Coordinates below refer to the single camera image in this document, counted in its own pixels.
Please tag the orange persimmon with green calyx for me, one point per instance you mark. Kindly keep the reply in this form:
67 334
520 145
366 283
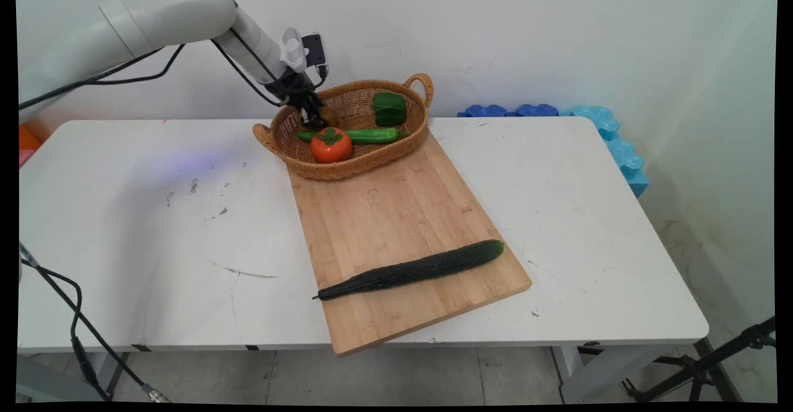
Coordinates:
331 145

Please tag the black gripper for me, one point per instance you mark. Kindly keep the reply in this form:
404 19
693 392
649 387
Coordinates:
296 88

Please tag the light blue foam mat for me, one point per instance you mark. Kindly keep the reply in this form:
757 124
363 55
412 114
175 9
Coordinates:
619 145

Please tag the long green chili pepper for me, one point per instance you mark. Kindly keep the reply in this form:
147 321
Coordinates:
368 135

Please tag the green bell pepper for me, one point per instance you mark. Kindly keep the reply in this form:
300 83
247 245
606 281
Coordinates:
389 109

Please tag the bamboo cutting board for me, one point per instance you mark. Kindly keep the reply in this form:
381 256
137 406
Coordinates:
403 226

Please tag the dark blue foam piece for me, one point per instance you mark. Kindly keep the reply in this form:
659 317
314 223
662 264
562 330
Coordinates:
536 110
486 111

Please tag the orange box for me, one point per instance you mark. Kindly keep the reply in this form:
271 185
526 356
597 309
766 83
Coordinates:
28 139

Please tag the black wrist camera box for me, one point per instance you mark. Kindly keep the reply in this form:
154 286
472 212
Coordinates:
315 52

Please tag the dark green cucumber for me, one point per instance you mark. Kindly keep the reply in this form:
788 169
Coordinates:
415 270

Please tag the brown potato toy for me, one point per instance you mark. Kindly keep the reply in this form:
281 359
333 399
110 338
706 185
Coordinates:
330 116

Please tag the white table leg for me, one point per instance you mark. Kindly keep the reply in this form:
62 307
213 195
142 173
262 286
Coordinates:
595 375
114 368

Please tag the black tripod stand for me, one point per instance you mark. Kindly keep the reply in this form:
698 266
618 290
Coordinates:
700 368

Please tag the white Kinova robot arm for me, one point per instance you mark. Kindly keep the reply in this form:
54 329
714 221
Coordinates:
161 18

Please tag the woven wicker basket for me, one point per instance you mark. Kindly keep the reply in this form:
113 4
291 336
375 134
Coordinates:
353 155

